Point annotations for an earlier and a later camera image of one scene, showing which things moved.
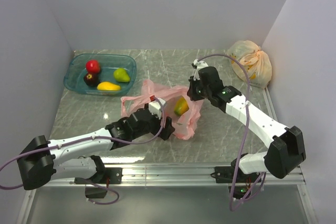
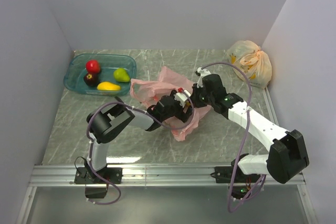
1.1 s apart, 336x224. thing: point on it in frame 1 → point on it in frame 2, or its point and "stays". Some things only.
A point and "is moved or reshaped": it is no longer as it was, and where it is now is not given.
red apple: x=92 y=66 stays
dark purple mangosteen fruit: x=91 y=79 stays
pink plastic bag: x=184 y=125 is moved or reshaped
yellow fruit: x=104 y=85 stays
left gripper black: x=164 y=131 → x=181 y=115
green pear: x=121 y=75 stays
